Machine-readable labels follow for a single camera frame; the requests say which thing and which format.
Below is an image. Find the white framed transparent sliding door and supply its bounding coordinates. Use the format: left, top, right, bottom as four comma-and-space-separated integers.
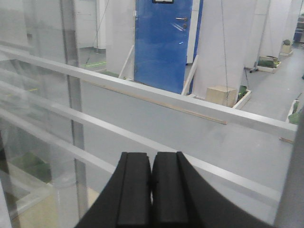
0, 47, 297, 228

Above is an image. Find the white planter box with plants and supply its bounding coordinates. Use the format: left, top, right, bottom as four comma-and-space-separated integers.
233, 85, 252, 110

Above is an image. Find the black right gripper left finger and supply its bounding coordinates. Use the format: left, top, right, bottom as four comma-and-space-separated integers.
76, 152, 151, 228

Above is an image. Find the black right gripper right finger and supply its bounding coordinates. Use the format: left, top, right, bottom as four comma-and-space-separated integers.
152, 152, 271, 228

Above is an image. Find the blue door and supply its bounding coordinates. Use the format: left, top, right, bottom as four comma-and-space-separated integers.
134, 0, 203, 94

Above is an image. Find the distant wooden box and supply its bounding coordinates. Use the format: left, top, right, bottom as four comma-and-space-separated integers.
205, 85, 237, 107

